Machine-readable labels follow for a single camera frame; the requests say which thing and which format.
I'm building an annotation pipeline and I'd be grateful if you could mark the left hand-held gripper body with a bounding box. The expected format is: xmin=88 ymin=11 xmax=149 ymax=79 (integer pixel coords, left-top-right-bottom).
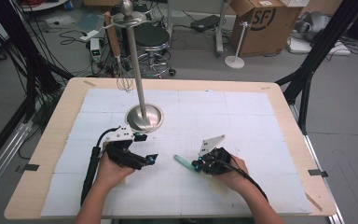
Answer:
xmin=104 ymin=124 xmax=147 ymax=171

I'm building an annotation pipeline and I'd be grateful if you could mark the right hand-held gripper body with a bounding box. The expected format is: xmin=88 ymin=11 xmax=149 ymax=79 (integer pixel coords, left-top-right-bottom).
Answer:
xmin=198 ymin=133 xmax=232 ymax=175

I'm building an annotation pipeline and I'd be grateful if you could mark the stainless steel utensil stand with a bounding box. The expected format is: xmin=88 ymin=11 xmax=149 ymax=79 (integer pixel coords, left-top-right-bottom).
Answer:
xmin=99 ymin=0 xmax=165 ymax=134

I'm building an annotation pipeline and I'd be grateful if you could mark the wire whisk with wooden handle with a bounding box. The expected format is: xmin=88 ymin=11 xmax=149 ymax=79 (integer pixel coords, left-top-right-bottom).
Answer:
xmin=103 ymin=11 xmax=135 ymax=93

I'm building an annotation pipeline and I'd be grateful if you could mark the person's left hand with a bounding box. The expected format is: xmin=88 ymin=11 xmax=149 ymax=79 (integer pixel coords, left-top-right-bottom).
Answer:
xmin=93 ymin=148 xmax=136 ymax=191

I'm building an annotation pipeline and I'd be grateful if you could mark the person's right hand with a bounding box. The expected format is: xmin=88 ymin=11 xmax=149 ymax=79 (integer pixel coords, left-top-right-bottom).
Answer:
xmin=213 ymin=154 xmax=250 ymax=195

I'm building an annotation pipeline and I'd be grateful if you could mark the white grid mat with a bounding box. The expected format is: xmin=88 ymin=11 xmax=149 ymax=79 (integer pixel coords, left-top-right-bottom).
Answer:
xmin=39 ymin=88 xmax=313 ymax=217

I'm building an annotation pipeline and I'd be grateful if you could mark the black tape piece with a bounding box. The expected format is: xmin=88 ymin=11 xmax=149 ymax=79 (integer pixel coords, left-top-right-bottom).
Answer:
xmin=14 ymin=163 xmax=40 ymax=174
xmin=307 ymin=168 xmax=329 ymax=178

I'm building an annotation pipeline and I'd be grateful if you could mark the black computer case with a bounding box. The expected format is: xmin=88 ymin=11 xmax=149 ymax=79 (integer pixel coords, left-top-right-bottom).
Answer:
xmin=103 ymin=22 xmax=131 ymax=59

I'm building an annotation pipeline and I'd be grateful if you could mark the small white utensil stand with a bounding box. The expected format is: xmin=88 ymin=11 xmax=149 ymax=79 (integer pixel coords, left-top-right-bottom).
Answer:
xmin=224 ymin=21 xmax=251 ymax=69

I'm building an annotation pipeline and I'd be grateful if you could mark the white device with green display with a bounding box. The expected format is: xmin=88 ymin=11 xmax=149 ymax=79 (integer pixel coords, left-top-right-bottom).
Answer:
xmin=89 ymin=37 xmax=102 ymax=62

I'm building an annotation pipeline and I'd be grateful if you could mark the black round stool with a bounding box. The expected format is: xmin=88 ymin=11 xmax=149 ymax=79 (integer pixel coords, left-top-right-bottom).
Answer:
xmin=133 ymin=26 xmax=176 ymax=78

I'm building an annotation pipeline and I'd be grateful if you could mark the white power strip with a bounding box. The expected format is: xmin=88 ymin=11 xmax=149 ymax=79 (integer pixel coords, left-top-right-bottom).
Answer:
xmin=79 ymin=29 xmax=101 ymax=42

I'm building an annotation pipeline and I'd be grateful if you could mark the brown cardboard box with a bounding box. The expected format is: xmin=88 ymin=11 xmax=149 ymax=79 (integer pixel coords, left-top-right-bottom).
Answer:
xmin=229 ymin=0 xmax=304 ymax=59

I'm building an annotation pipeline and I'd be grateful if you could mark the white table leg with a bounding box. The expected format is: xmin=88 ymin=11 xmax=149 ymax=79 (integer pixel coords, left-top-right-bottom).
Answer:
xmin=215 ymin=0 xmax=231 ymax=57

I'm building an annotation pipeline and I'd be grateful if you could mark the black metal stand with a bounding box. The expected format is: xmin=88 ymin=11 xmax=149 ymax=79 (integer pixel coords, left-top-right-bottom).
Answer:
xmin=274 ymin=0 xmax=358 ymax=136
xmin=0 ymin=0 xmax=76 ymax=125

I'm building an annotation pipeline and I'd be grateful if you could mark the flat black device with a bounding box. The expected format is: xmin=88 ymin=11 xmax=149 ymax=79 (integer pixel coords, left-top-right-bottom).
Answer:
xmin=189 ymin=14 xmax=221 ymax=33

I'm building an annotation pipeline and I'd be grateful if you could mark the flat white board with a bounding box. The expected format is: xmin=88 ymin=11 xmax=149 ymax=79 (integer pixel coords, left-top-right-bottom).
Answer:
xmin=285 ymin=36 xmax=352 ymax=57

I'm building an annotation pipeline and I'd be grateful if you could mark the round white table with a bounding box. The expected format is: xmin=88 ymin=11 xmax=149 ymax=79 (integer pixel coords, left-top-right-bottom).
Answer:
xmin=21 ymin=0 xmax=71 ymax=13

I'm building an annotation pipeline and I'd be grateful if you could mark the grey bag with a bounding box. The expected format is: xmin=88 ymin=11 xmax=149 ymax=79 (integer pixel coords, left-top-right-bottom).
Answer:
xmin=293 ymin=11 xmax=332 ymax=43

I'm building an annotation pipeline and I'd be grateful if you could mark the white keyboard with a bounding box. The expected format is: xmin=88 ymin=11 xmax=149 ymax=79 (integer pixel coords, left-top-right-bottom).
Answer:
xmin=279 ymin=0 xmax=310 ymax=7

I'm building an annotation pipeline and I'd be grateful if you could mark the thick black sleeved cable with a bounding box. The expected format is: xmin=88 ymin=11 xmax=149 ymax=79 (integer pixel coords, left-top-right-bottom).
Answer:
xmin=80 ymin=125 xmax=120 ymax=206

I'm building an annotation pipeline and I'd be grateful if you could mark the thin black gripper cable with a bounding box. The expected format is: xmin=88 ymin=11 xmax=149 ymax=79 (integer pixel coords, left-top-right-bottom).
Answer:
xmin=217 ymin=158 xmax=269 ymax=202

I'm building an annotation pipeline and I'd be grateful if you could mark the aluminium rail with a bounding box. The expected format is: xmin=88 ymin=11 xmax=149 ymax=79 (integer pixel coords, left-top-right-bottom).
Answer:
xmin=288 ymin=104 xmax=344 ymax=224
xmin=0 ymin=119 xmax=34 ymax=204

